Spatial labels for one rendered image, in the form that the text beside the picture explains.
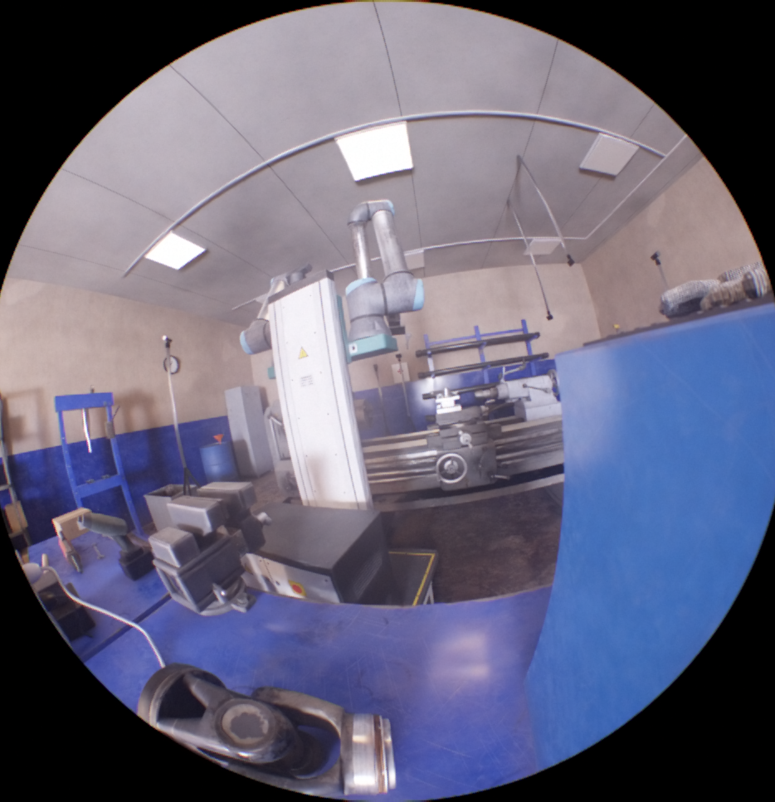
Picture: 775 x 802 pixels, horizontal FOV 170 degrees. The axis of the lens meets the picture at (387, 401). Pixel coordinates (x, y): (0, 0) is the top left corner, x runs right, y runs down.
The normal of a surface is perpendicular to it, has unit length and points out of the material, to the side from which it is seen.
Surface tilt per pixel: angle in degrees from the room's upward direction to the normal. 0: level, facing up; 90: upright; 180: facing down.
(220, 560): 90
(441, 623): 0
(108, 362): 90
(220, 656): 0
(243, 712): 3
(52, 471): 90
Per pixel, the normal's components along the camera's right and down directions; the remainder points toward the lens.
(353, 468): -0.36, 0.10
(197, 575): 0.97, -0.16
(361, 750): 0.02, -0.99
